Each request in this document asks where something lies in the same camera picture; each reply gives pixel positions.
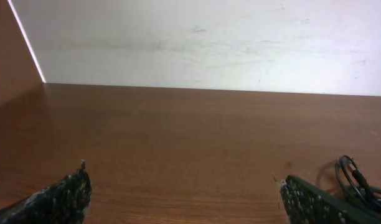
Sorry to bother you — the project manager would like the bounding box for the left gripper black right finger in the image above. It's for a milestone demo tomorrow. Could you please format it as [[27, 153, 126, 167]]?
[[280, 175, 381, 224]]

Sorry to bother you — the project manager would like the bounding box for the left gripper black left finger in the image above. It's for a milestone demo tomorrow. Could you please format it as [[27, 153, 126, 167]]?
[[0, 161, 92, 224]]

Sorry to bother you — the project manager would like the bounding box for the black cable bundle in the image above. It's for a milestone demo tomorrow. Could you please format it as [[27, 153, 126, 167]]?
[[334, 154, 381, 215]]

